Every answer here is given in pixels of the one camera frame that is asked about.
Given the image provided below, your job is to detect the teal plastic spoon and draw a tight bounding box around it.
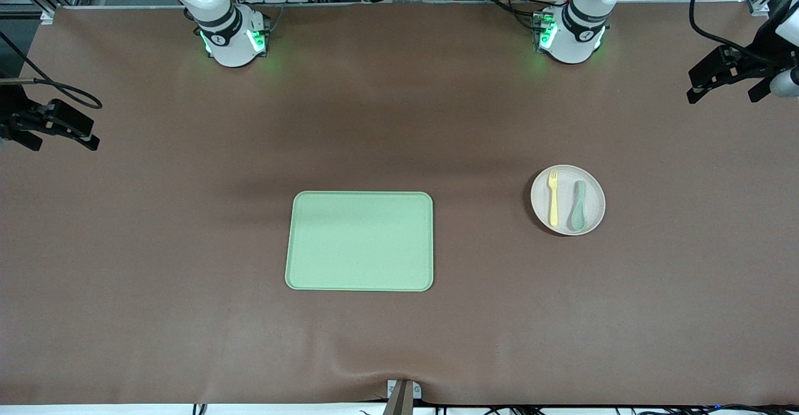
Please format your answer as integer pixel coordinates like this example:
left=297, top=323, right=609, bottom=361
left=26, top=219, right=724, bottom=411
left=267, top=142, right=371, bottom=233
left=568, top=180, right=587, bottom=231

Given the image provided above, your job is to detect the brown table mat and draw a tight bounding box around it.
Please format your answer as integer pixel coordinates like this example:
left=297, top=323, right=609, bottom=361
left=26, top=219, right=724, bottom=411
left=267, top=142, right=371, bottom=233
left=0, top=2, right=799, bottom=406

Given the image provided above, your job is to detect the grey metal table clamp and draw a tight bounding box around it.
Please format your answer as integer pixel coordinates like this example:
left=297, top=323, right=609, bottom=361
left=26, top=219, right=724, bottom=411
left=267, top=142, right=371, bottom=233
left=385, top=379, right=423, bottom=415

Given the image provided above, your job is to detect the light green rectangular tray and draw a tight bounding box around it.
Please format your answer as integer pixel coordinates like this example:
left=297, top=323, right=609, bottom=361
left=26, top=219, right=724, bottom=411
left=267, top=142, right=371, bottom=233
left=285, top=191, right=434, bottom=292

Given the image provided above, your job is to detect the round beige plate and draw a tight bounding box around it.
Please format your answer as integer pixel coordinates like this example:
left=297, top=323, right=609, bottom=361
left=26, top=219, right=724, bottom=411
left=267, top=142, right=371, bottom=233
left=531, top=165, right=606, bottom=236

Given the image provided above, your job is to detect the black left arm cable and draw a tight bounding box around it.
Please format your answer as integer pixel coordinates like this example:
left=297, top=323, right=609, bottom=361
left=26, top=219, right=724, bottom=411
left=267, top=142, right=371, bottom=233
left=689, top=0, right=778, bottom=69

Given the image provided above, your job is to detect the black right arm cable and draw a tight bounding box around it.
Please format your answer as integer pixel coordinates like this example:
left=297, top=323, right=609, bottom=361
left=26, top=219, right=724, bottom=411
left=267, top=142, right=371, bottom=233
left=0, top=31, right=102, bottom=111

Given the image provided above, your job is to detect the yellow plastic fork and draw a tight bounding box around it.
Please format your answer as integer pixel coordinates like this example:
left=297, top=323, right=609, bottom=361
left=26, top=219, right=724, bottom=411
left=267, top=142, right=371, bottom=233
left=548, top=169, right=560, bottom=228

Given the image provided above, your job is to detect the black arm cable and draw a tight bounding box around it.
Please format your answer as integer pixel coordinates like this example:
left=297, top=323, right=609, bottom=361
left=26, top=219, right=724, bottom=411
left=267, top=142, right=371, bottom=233
left=689, top=0, right=778, bottom=69
left=0, top=31, right=102, bottom=111

